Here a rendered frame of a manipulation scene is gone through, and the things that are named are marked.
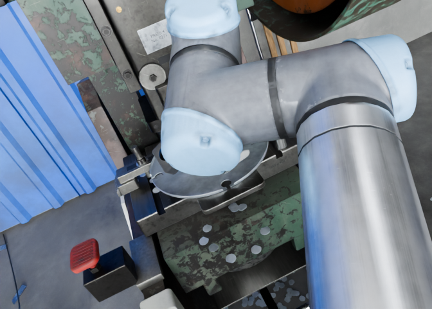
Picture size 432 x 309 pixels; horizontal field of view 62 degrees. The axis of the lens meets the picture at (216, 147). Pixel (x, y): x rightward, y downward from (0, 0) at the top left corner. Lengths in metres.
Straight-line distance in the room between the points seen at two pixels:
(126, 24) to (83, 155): 1.56
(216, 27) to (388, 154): 0.20
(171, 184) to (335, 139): 0.59
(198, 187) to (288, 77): 0.50
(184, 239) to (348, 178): 0.68
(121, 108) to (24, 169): 1.27
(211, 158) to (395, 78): 0.16
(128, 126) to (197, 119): 0.81
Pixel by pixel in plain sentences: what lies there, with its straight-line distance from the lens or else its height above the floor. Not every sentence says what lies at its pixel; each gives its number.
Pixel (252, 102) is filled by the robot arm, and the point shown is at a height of 1.12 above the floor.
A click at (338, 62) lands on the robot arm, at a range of 0.31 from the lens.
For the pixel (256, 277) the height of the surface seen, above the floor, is 0.31.
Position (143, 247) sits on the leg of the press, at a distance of 0.92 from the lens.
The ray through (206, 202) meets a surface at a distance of 0.73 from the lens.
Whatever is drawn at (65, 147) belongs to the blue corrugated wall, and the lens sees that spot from 2.20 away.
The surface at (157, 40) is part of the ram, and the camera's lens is 0.77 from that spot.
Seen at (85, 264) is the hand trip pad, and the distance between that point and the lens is 0.80.
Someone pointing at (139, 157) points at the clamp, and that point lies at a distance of 0.96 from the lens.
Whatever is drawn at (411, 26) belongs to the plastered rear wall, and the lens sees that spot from 2.90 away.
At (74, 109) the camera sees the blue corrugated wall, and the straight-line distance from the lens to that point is 2.10.
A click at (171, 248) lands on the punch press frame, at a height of 0.65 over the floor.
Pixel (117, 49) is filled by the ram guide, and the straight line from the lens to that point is 0.73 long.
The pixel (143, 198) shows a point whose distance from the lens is 0.95.
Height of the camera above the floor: 1.27
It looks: 35 degrees down
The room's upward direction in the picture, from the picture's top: 21 degrees counter-clockwise
